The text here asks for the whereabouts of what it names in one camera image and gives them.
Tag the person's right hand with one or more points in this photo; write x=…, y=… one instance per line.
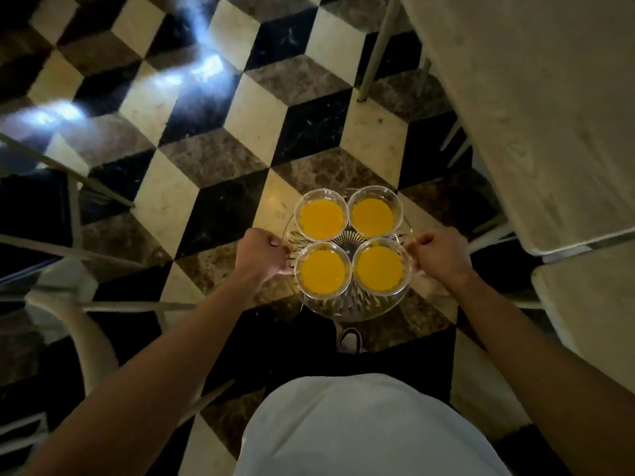
x=441, y=252

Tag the person's left hand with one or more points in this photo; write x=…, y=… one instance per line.
x=258, y=255

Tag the person's right fingers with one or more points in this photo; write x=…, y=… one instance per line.
x=415, y=253

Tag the person's left fingers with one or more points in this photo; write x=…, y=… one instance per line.
x=283, y=255

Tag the clear glass round tray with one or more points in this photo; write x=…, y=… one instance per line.
x=347, y=302

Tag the person's left forearm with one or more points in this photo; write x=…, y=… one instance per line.
x=134, y=386

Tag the person's right forearm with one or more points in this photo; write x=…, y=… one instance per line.
x=540, y=371

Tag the glass of orange juice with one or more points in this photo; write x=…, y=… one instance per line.
x=379, y=268
x=323, y=271
x=373, y=215
x=321, y=217

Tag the white wooden chair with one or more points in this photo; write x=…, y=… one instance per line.
x=54, y=292
x=466, y=158

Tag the person's black white shoe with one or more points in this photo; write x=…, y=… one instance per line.
x=351, y=340

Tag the person's black trousers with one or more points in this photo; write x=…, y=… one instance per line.
x=342, y=356

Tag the person's white shirt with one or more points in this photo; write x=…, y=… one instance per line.
x=364, y=426

